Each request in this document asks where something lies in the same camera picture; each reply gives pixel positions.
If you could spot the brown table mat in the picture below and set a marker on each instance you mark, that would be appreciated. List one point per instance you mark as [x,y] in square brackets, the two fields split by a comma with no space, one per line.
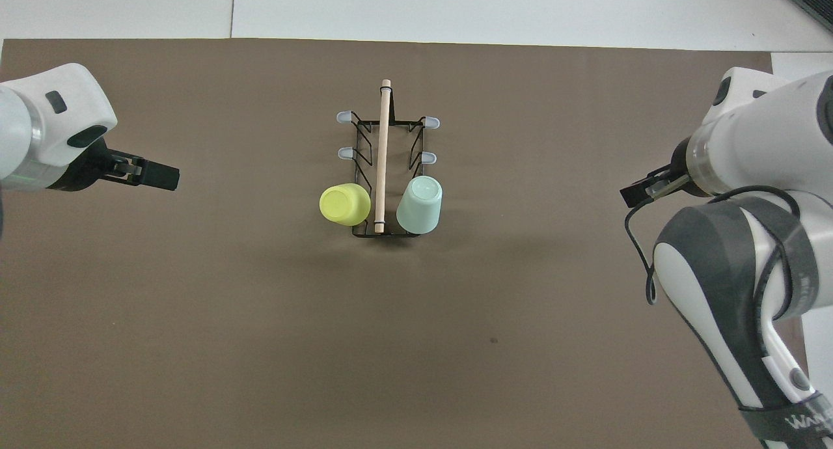
[260,306]

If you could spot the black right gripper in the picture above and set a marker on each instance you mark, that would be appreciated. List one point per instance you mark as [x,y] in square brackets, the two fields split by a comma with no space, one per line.
[688,176]

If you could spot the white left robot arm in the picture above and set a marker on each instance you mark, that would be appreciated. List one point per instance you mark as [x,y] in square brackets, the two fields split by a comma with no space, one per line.
[45,123]

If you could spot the yellow plastic cup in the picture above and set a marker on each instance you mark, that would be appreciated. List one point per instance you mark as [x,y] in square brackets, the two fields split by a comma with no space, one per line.
[345,205]

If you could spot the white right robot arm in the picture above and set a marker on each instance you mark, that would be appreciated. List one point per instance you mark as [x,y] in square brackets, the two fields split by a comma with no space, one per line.
[755,136]

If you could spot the green plastic cup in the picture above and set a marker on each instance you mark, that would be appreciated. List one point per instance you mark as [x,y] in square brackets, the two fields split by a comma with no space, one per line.
[420,205]

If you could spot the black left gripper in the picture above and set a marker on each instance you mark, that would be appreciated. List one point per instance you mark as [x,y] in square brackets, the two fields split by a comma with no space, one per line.
[97,169]

